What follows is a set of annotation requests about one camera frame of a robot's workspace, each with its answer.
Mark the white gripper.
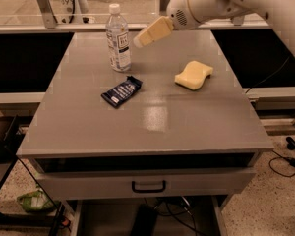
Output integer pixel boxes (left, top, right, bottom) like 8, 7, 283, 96
133, 0, 201, 48

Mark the clear plastic water bottle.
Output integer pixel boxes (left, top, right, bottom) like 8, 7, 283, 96
105, 4, 131, 72

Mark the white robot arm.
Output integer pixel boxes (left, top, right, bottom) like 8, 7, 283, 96
134, 0, 295, 57

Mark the yellow sponge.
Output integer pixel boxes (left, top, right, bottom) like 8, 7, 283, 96
174, 61, 213, 90

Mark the blue snack wrapper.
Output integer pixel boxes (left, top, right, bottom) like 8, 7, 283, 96
101, 76, 143, 108

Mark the white pole base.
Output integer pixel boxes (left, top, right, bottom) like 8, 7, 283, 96
58, 0, 95, 24

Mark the grey table drawer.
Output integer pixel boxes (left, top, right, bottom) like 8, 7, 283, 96
37, 167, 255, 200

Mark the green plastic bag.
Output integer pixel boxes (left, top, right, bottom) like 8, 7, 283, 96
17, 190, 59, 213

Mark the right metal bracket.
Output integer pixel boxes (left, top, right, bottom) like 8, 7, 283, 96
231, 15, 245, 26

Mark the left metal bracket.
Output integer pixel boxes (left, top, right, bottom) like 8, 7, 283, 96
36, 0, 57, 30

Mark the black drawer handle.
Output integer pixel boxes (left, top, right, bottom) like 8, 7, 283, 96
131, 180, 166, 194

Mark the black floor cable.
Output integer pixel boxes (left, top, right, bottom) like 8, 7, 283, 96
267, 136, 295, 179

